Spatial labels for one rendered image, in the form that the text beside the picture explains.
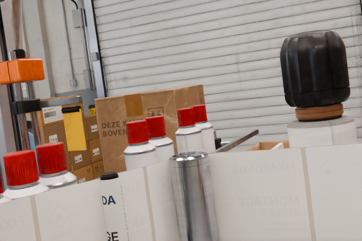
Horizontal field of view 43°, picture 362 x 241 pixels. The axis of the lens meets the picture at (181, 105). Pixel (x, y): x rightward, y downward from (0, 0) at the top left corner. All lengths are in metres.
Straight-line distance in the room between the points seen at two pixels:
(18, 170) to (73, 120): 0.14
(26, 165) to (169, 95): 0.75
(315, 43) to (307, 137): 0.11
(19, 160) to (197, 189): 0.19
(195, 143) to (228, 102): 4.19
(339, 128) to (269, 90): 4.36
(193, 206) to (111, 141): 0.89
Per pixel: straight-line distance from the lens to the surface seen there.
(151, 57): 5.39
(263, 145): 1.77
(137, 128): 0.71
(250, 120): 5.01
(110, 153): 1.31
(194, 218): 0.44
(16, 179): 0.52
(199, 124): 0.92
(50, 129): 4.45
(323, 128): 0.58
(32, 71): 0.64
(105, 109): 1.30
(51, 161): 0.56
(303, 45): 0.58
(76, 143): 0.62
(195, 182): 0.43
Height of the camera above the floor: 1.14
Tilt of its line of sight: 3 degrees down
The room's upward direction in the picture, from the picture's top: 8 degrees counter-clockwise
